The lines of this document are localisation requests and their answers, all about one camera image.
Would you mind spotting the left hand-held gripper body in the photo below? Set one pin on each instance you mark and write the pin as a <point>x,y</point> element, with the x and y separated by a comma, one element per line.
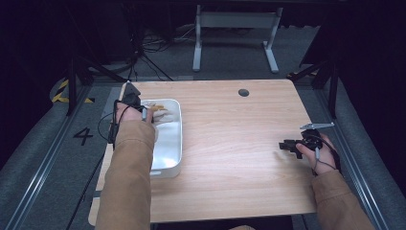
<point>130,96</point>

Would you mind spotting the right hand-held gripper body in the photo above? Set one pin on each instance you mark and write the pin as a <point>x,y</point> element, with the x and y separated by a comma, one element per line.
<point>311,139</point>

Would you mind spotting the white and yellow knit glove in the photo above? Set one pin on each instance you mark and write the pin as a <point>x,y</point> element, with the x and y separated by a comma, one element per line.
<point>167,116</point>
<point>158,107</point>

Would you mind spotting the white plastic tray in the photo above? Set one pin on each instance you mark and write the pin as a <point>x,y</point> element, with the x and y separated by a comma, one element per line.
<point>169,147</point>

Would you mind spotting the person's left hand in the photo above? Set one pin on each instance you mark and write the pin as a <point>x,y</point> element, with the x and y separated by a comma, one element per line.
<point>127,114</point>

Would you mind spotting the person's right hand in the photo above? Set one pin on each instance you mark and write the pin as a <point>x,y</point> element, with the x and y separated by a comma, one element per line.
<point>325,159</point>

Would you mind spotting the black metal stand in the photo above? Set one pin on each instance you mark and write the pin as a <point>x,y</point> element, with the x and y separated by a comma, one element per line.
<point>333,89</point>
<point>72,86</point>

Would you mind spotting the yellow black hazard tape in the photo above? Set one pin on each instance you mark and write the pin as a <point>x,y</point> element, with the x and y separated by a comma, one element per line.
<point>59,96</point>

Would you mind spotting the grey metal table frame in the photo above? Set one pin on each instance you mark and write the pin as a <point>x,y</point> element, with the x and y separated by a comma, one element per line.
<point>236,19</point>

